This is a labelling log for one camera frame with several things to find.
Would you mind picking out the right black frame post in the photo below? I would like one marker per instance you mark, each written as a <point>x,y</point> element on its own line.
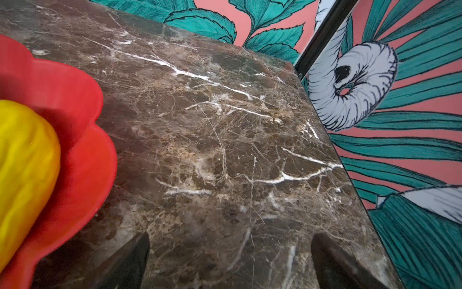
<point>330,15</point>

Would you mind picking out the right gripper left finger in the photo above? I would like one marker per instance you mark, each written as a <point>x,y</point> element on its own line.
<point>124,269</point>

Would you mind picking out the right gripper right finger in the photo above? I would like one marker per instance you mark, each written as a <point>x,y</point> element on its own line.
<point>336,269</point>

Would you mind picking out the small yellow fake lemon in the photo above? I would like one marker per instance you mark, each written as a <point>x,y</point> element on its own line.
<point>30,165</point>

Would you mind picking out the red flower-shaped fruit bowl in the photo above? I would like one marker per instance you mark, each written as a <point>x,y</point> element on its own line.
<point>71,101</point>

